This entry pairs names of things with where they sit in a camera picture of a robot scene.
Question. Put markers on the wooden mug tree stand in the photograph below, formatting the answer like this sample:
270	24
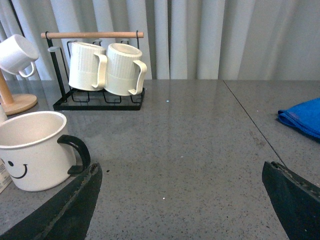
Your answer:
14	103

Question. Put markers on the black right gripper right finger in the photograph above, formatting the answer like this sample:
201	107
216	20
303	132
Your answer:
295	200

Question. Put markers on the ribbed cream mug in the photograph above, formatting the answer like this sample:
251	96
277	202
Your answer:
125	73
88	66

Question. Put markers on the right ribbed cream mug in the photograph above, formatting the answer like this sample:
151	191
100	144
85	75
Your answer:
125	73

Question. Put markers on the small white hanging mug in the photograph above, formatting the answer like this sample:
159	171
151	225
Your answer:
18	56

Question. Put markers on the blue white milk carton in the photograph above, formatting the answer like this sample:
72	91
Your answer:
5	178

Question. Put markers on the white smiley face mug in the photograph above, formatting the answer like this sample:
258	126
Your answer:
38	151

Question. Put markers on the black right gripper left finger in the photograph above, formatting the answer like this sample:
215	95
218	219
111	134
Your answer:
67	215

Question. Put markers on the left ribbed cream mug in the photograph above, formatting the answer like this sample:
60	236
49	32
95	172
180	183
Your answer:
88	66

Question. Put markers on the blue cloth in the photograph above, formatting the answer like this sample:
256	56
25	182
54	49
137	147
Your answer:
304	117

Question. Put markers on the black wire mug rack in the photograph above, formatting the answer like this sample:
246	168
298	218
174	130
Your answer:
72	99

